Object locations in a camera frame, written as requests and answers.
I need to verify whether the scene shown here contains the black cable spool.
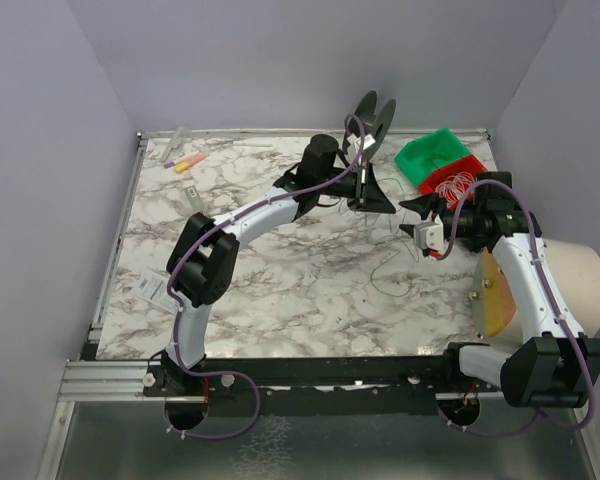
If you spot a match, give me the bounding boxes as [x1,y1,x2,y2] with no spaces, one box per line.
[354,90,397,159]

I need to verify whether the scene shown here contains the green wire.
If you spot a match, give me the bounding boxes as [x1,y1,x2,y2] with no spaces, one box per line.
[337,177,426,296]

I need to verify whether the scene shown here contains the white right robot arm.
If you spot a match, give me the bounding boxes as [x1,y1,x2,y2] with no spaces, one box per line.
[400,172,600,408]

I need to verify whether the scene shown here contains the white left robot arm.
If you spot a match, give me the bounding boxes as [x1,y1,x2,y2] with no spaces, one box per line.
[166,134,396,371]

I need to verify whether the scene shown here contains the red plastic bin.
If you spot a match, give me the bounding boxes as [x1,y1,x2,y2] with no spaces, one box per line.
[419,154,487,203]

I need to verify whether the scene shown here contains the green plastic bin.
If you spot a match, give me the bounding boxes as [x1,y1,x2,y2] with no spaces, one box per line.
[395,128,470,187]

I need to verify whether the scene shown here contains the large white cylinder bucket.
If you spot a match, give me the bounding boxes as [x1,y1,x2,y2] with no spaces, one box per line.
[470,239,600,349]

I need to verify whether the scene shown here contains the purple yellow pink markers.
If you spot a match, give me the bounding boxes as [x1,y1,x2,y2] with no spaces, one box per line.
[164,152,209,174]

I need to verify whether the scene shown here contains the clear plastic tube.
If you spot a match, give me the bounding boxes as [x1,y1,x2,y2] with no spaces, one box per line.
[162,127,184,163]

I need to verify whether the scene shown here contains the white paper label packet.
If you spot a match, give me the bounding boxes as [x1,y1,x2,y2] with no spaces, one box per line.
[133,271,175,311]

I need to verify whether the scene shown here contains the white wires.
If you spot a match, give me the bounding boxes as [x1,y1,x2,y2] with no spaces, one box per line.
[434,172,479,204]

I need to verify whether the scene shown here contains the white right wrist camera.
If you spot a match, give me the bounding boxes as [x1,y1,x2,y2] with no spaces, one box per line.
[413,221,444,257]

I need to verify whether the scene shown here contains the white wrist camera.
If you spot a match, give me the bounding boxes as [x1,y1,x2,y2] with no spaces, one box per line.
[342,133,376,161]
[413,221,444,257]

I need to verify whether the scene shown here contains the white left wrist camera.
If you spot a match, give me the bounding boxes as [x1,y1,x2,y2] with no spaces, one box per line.
[342,133,376,161]

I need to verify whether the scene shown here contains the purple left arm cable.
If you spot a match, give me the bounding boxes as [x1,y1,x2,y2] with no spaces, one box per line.
[165,113,369,441]

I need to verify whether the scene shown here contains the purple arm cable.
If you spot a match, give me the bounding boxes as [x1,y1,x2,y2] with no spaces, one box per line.
[429,179,597,437]
[165,113,369,441]

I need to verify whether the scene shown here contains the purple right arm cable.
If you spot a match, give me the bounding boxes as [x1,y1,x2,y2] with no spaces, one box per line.
[429,179,597,437]

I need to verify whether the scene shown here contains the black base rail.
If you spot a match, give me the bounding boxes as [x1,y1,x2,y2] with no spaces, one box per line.
[143,353,501,417]

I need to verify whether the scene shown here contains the aluminium frame rail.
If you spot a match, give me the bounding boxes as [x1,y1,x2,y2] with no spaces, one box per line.
[35,131,147,479]

